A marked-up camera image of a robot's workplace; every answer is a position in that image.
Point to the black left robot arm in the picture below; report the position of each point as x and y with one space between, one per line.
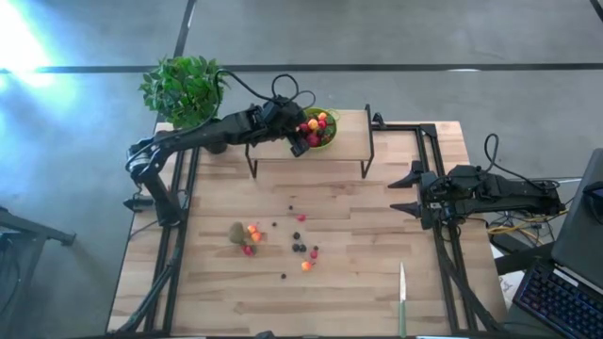
212 134

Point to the black metal rig frame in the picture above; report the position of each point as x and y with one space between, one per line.
428 129

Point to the dark side table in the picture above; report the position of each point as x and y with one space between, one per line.
28 226

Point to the large yellow-red peach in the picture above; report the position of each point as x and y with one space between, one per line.
322 116

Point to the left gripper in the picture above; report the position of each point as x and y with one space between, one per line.
282 120

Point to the large dark red plum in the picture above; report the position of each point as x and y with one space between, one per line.
314 140

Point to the green potted plant black pot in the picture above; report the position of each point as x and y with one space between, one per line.
186 89

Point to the green colander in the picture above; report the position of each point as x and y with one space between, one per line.
332 134

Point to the wooden shelf riser black legs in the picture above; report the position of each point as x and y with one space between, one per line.
348 136

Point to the red strawberry green leaves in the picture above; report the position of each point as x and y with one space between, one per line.
248 250

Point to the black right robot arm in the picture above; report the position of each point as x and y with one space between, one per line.
509 195

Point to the backlit black keyboard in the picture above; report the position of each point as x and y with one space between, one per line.
551 296

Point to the white paper sheet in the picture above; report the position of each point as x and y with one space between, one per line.
506 278

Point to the small orange fruit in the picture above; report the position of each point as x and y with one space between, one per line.
306 266
252 229
256 237

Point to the brown-green kiwi fruit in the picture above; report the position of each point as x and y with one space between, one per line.
237 233

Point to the grey laptop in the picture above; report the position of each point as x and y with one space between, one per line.
579 226

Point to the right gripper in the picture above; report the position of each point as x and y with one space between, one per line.
433 198

